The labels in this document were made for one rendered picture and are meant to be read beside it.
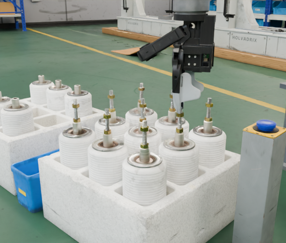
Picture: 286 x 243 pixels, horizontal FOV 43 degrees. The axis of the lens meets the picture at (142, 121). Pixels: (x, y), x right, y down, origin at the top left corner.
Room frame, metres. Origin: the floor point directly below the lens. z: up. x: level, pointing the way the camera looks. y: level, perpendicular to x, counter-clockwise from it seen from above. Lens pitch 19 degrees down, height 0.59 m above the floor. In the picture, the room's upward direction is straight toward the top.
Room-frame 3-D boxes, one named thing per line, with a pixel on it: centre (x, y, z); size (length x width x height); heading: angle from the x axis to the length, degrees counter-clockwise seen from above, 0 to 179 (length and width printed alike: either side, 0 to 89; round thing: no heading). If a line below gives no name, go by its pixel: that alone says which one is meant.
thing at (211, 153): (0.88, -0.17, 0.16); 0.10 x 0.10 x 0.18
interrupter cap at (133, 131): (0.87, 0.00, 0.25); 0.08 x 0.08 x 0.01
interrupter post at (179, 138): (0.79, -0.09, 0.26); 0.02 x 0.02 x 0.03
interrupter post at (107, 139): (0.79, 0.08, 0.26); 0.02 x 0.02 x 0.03
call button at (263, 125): (0.73, -0.26, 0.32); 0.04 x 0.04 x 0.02
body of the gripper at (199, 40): (0.78, -0.11, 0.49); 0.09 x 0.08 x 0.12; 75
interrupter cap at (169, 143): (0.79, -0.09, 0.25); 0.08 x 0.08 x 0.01
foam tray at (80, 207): (0.87, 0.00, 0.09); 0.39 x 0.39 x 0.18; 46
